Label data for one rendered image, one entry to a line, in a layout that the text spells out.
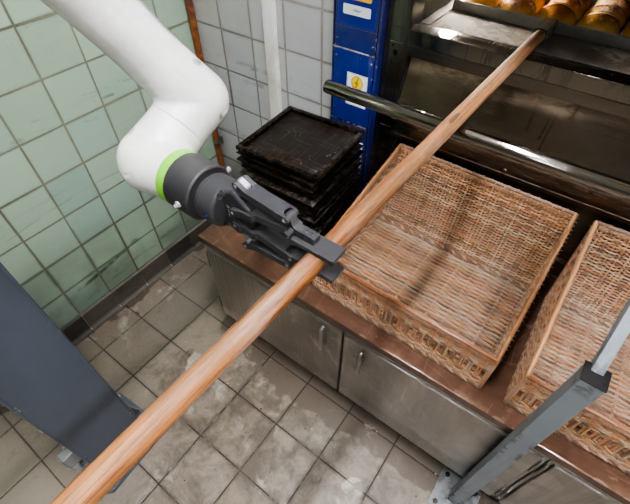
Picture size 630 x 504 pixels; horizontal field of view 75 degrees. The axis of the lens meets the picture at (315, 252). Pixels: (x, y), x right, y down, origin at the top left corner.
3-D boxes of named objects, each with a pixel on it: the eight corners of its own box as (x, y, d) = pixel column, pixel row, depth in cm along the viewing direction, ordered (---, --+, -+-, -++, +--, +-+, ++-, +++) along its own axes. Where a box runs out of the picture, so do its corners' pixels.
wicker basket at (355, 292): (388, 203, 154) (399, 139, 134) (541, 275, 132) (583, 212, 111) (308, 286, 129) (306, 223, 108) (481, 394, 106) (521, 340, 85)
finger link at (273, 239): (231, 219, 61) (231, 225, 62) (290, 263, 58) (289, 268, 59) (249, 205, 63) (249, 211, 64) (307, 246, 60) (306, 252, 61)
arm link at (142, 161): (134, 189, 76) (88, 158, 66) (174, 134, 77) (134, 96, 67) (186, 221, 70) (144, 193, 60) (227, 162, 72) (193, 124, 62)
